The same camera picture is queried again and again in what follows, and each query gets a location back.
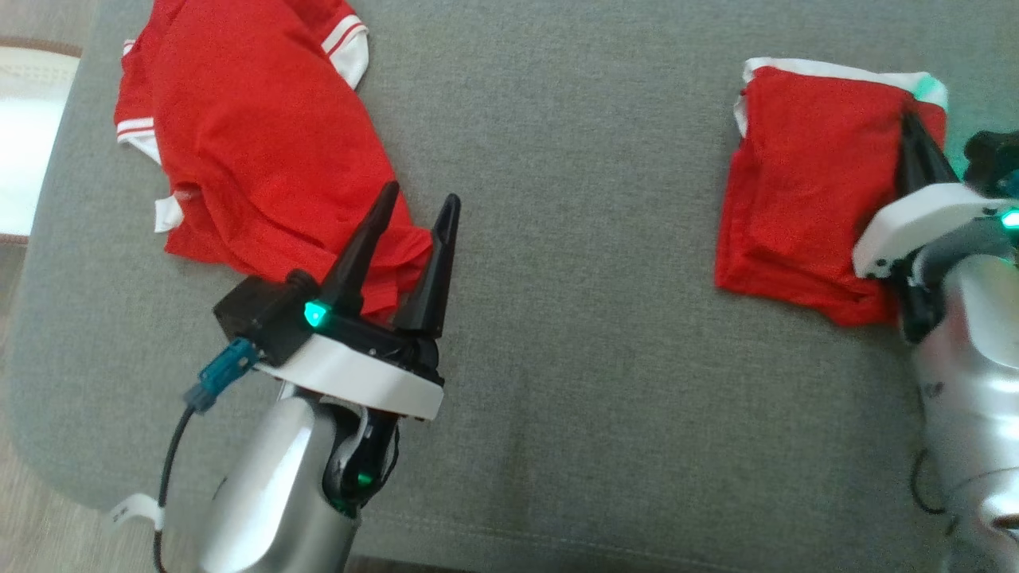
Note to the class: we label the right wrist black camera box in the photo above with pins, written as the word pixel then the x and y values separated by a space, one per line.
pixel 995 159

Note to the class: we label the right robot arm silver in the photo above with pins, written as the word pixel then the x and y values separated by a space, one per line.
pixel 975 374

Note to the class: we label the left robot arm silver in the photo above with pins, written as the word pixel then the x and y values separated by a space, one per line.
pixel 263 493

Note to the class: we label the red basketball jersey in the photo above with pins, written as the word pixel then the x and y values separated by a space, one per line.
pixel 255 143

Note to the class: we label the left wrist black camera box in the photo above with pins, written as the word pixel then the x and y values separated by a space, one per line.
pixel 259 314

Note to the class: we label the white rug brown border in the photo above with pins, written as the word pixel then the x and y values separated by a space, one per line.
pixel 32 135

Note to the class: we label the grey ottoman cushion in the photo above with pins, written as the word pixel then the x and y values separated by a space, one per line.
pixel 597 239

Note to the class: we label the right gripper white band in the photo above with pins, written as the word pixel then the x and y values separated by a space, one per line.
pixel 915 219

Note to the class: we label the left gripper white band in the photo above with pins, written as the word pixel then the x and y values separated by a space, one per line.
pixel 358 378

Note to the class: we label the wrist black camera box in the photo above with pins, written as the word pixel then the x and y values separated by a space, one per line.
pixel 259 314
pixel 995 159

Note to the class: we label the red shorts white waistband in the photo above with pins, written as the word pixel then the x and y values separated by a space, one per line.
pixel 804 183

